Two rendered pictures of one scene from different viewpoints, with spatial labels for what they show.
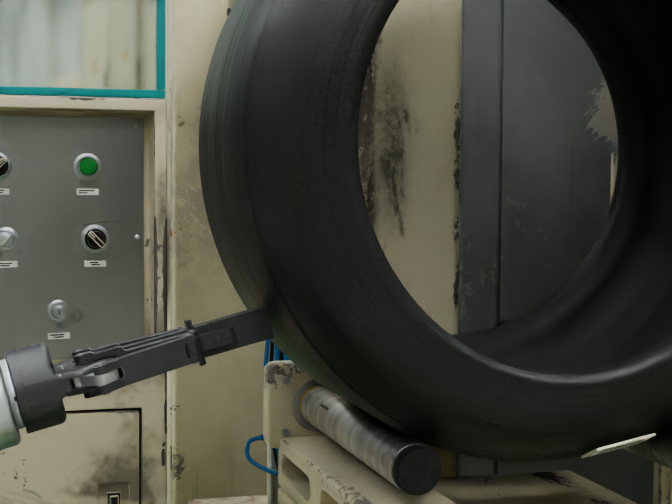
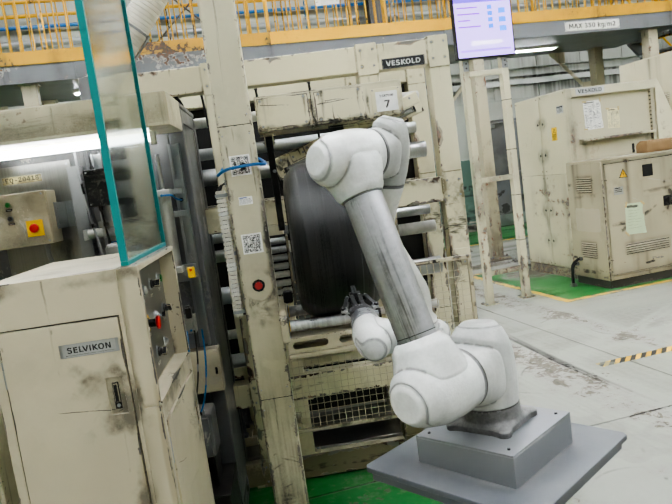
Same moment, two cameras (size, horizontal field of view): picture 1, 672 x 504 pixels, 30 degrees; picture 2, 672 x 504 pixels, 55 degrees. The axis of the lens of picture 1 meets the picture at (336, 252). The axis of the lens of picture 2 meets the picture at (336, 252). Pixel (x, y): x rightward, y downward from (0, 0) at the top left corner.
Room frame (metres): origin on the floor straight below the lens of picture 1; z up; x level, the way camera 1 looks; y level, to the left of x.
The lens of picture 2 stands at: (0.76, 2.24, 1.42)
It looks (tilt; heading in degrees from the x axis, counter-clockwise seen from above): 7 degrees down; 281
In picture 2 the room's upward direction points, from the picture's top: 8 degrees counter-clockwise
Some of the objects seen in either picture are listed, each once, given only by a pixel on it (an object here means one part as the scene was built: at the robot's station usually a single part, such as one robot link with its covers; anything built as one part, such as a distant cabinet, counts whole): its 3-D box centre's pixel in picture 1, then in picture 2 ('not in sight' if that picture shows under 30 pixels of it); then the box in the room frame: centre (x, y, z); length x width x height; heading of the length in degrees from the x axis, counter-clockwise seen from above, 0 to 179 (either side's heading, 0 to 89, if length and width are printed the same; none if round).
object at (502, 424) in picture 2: not in sight; (494, 408); (0.73, 0.57, 0.76); 0.22 x 0.18 x 0.06; 59
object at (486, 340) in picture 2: not in sight; (481, 361); (0.75, 0.60, 0.90); 0.18 x 0.16 x 0.22; 54
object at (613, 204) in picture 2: not in sight; (626, 217); (-0.86, -4.59, 0.62); 0.91 x 0.58 x 1.25; 25
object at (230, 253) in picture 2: not in sight; (231, 253); (1.62, -0.02, 1.19); 0.05 x 0.04 x 0.48; 106
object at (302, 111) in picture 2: not in sight; (328, 109); (1.26, -0.48, 1.71); 0.61 x 0.25 x 0.15; 16
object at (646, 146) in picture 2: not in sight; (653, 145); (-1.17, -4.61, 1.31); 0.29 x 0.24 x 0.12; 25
